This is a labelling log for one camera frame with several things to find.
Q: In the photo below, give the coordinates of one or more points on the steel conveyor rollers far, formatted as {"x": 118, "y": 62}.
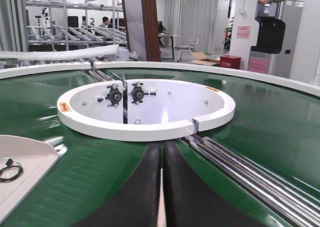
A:
{"x": 100, "y": 75}

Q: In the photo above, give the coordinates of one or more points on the metal roller rack shelf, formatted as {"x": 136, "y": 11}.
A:
{"x": 71, "y": 24}

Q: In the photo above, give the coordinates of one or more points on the cardboard box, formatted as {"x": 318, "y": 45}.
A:
{"x": 201, "y": 59}

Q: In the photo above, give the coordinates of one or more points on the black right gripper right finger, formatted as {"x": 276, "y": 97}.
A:
{"x": 190, "y": 202}

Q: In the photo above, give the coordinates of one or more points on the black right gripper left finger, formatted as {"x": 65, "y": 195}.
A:
{"x": 136, "y": 203}

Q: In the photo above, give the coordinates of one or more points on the seated person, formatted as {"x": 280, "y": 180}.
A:
{"x": 105, "y": 22}

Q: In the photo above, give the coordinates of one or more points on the red box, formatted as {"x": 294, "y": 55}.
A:
{"x": 230, "y": 61}

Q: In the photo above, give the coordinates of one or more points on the steel conveyor rollers near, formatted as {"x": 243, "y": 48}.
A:
{"x": 290, "y": 205}

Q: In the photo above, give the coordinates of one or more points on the black water dispenser machine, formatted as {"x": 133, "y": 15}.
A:
{"x": 279, "y": 23}

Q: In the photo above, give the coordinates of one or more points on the brown wooden pillar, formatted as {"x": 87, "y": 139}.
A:
{"x": 150, "y": 26}

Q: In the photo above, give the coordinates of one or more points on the white chair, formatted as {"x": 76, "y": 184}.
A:
{"x": 193, "y": 44}

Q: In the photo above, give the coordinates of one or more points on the black bearing left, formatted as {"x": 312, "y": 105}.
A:
{"x": 114, "y": 96}

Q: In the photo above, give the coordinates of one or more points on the black bearing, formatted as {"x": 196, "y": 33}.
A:
{"x": 138, "y": 93}
{"x": 114, "y": 96}

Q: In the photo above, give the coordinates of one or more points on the pink wall notice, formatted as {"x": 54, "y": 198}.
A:
{"x": 243, "y": 32}

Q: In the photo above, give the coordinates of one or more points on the white outer rim left segment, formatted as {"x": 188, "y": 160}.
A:
{"x": 42, "y": 68}

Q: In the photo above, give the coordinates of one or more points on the white rolled sheet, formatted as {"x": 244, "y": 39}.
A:
{"x": 61, "y": 55}

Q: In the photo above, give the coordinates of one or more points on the white outer conveyor rim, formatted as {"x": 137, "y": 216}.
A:
{"x": 271, "y": 79}

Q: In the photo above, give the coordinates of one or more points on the steel conveyor rollers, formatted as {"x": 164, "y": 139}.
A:
{"x": 100, "y": 75}
{"x": 290, "y": 205}

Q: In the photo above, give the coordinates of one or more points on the black bearing right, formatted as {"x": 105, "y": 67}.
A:
{"x": 138, "y": 93}

